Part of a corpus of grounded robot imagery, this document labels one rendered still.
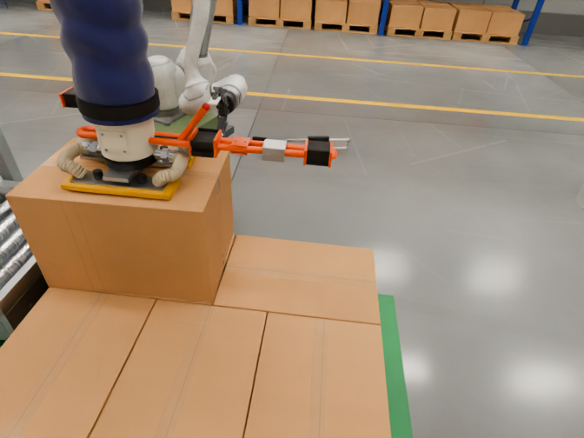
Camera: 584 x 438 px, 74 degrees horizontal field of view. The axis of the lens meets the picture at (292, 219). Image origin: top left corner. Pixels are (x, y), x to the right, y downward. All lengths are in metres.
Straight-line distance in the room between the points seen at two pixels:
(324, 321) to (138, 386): 0.61
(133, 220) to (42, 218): 0.29
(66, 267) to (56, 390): 0.41
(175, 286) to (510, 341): 1.69
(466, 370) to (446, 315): 0.33
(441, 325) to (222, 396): 1.34
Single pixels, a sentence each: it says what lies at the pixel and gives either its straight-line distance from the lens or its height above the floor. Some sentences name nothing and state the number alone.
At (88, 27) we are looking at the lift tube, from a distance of 1.16.
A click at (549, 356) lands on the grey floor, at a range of 2.40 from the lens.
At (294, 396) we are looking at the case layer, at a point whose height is 0.54.
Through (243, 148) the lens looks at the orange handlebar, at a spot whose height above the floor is 1.09.
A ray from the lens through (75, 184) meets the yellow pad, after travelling 1.36.
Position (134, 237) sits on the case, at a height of 0.82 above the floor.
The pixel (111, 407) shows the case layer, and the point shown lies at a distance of 1.30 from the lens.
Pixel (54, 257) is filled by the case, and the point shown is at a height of 0.70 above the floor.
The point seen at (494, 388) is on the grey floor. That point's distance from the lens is 2.14.
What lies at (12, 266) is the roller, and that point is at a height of 0.54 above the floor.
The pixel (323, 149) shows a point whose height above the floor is 1.10.
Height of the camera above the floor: 1.64
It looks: 37 degrees down
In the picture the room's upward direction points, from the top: 4 degrees clockwise
